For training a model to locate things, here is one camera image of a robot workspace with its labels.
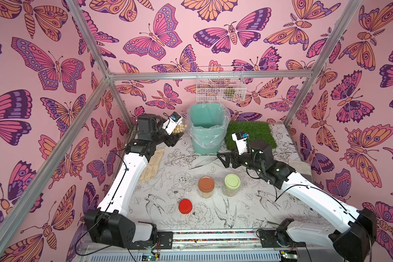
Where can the aluminium frame post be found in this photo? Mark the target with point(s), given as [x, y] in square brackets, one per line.
[337, 32]

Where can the mint green trash bin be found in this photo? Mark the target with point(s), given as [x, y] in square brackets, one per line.
[207, 127]

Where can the brown lid peanut jar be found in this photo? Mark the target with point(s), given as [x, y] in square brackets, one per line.
[206, 186]

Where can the white wire basket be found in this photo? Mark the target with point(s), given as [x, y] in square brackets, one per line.
[210, 86]

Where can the beige work glove left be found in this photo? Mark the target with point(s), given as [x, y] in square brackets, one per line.
[151, 170]

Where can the green object in basket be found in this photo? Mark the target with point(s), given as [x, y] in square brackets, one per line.
[229, 93]

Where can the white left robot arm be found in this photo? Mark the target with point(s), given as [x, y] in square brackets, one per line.
[108, 223]

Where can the clear plastic bin liner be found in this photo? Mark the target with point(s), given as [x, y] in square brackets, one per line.
[196, 137]

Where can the cream work glove right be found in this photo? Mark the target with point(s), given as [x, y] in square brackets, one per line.
[303, 168]

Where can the green artificial grass mat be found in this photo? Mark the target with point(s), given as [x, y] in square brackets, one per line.
[254, 129]

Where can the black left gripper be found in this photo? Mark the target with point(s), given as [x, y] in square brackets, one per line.
[170, 137]

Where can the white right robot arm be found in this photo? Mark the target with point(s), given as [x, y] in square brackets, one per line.
[352, 232]

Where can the red jar lid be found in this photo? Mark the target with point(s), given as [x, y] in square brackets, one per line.
[185, 206]

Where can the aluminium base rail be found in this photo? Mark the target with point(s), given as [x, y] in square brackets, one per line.
[241, 245]

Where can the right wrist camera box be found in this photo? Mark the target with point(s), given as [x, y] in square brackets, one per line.
[240, 138]

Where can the green lid peanut jar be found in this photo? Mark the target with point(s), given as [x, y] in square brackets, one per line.
[232, 185]

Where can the clear peanut jar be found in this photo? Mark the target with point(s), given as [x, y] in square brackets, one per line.
[180, 128]

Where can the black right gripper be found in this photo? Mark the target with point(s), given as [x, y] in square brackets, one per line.
[235, 159]

